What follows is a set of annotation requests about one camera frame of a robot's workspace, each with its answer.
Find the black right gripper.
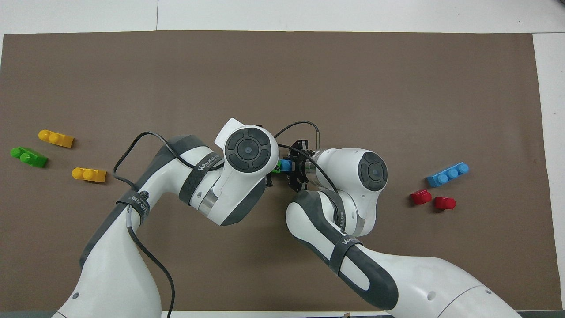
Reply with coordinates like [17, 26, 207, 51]
[286, 139, 315, 192]

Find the red one-stud block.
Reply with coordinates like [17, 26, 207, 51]
[410, 189, 433, 206]
[433, 196, 457, 212]

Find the yellow two-stud block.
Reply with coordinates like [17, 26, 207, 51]
[38, 129, 75, 148]
[72, 167, 107, 183]

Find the brown table mat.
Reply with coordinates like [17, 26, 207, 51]
[0, 30, 563, 312]

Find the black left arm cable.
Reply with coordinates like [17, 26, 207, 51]
[113, 131, 197, 318]

